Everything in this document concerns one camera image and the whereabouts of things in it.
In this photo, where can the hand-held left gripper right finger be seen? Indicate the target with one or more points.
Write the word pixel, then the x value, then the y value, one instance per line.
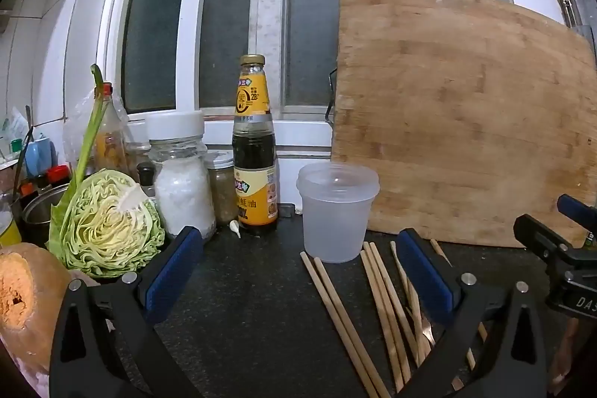
pixel 428 272

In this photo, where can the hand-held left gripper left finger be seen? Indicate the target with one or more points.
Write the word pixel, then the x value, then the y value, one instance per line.
pixel 171 270

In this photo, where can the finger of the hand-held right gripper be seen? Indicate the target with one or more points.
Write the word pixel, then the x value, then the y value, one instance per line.
pixel 541 235
pixel 574 209

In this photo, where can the pile of wooden chopsticks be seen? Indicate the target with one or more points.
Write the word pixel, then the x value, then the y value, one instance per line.
pixel 343 323

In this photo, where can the person's right hand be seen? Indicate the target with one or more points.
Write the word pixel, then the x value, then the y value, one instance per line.
pixel 565 351

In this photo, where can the garlic clove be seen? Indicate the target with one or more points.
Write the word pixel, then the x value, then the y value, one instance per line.
pixel 234 228

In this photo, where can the halved green cabbage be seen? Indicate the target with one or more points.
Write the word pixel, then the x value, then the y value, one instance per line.
pixel 109 225

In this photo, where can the salt jar white lid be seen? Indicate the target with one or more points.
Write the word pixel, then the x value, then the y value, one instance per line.
pixel 183 188

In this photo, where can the small black-capped shaker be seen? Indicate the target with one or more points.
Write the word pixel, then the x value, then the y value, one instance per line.
pixel 146 179

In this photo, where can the small glass spice jar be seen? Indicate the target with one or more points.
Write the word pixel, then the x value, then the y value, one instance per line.
pixel 220 188

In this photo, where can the clear plastic cup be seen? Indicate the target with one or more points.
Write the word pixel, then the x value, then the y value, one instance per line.
pixel 336 216

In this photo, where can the dark sauce bottle yellow label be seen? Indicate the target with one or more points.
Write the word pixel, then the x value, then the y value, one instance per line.
pixel 254 174

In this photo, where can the steel pot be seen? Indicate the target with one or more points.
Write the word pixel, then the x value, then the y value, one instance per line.
pixel 42 211

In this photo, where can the red-capped bottle orange contents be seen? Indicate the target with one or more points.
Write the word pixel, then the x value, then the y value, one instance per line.
pixel 111 137

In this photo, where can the cut orange pumpkin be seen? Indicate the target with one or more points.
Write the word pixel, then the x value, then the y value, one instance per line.
pixel 28 300

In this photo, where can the wooden cutting board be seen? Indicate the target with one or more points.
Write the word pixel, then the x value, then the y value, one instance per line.
pixel 457 113

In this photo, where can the red-capped small bottle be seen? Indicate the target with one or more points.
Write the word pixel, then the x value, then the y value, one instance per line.
pixel 58 175

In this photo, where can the green vegetable stalk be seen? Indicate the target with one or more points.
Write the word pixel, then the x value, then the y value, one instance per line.
pixel 86 137

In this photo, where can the clear plastic bag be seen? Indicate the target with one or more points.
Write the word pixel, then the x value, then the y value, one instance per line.
pixel 77 132

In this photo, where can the yellow cup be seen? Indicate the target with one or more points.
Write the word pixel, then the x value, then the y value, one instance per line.
pixel 8 230

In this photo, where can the blue cup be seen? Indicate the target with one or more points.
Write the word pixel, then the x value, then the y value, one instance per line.
pixel 39 155

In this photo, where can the white window frame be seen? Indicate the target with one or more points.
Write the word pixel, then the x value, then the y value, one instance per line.
pixel 303 132

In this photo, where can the grey metal wall rack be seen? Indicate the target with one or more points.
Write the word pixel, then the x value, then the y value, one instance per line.
pixel 580 1

